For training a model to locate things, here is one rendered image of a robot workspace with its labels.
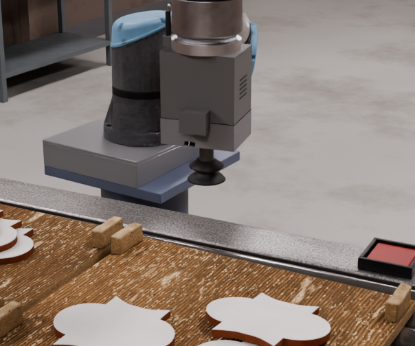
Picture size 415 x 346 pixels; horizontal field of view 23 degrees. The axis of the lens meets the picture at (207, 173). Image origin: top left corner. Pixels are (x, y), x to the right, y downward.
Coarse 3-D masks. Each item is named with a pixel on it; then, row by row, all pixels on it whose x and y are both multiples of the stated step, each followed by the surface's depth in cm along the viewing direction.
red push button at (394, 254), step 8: (376, 248) 140; (384, 248) 140; (392, 248) 140; (400, 248) 140; (368, 256) 138; (376, 256) 138; (384, 256) 138; (392, 256) 138; (400, 256) 138; (408, 256) 138; (408, 264) 135
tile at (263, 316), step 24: (216, 312) 117; (240, 312) 118; (264, 312) 118; (288, 312) 118; (312, 312) 119; (216, 336) 113; (240, 336) 113; (264, 336) 112; (288, 336) 112; (312, 336) 112
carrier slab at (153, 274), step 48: (144, 240) 141; (96, 288) 127; (144, 288) 127; (192, 288) 127; (240, 288) 127; (288, 288) 127; (336, 288) 127; (48, 336) 116; (192, 336) 116; (336, 336) 116; (384, 336) 116
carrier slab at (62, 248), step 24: (24, 216) 149; (48, 216) 149; (48, 240) 141; (72, 240) 141; (24, 264) 134; (48, 264) 134; (72, 264) 134; (0, 288) 127; (24, 288) 127; (48, 288) 127
